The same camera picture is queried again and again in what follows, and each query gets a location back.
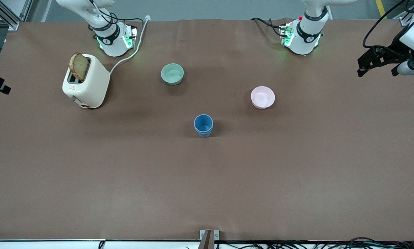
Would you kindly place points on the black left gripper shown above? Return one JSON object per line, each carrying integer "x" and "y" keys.
{"x": 396, "y": 47}

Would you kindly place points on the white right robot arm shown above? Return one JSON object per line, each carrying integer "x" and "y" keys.
{"x": 108, "y": 36}

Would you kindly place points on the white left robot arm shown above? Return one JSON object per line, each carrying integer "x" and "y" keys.
{"x": 305, "y": 36}

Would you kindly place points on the brown bread slice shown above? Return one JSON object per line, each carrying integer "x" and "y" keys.
{"x": 79, "y": 66}

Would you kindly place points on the cream white toaster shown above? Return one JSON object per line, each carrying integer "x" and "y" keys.
{"x": 87, "y": 84}

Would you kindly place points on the pink bowl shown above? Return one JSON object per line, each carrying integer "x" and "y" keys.
{"x": 262, "y": 97}

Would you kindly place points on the green bowl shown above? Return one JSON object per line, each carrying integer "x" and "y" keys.
{"x": 172, "y": 73}

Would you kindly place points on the aluminium frame profile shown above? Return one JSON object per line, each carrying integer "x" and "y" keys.
{"x": 412, "y": 14}
{"x": 6, "y": 14}

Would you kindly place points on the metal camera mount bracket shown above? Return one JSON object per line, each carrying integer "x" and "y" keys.
{"x": 209, "y": 238}

